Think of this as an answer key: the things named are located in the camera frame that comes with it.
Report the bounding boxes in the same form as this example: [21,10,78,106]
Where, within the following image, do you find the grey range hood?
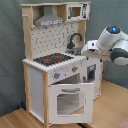
[35,5,64,27]

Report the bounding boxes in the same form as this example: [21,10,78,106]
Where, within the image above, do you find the grey toy sink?
[65,47,87,56]

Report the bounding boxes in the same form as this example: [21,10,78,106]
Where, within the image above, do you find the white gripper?
[81,40,99,58]

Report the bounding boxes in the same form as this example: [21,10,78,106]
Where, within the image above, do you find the black toy faucet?
[67,33,83,49]

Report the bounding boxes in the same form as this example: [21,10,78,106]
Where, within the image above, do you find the white toy oven door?
[49,83,94,124]

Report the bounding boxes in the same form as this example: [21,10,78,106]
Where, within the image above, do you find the toy microwave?
[67,4,89,21]

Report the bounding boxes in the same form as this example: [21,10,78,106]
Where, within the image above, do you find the wooden toy kitchen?
[20,1,107,127]

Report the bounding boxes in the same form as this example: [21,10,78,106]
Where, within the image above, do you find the left stove knob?
[54,73,60,79]

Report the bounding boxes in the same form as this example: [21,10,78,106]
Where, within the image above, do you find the right stove knob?
[72,66,78,72]

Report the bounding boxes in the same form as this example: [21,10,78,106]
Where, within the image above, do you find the black toy stovetop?
[34,53,71,66]

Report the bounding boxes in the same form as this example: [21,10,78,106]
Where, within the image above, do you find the stove knob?
[72,66,78,72]
[54,73,60,79]

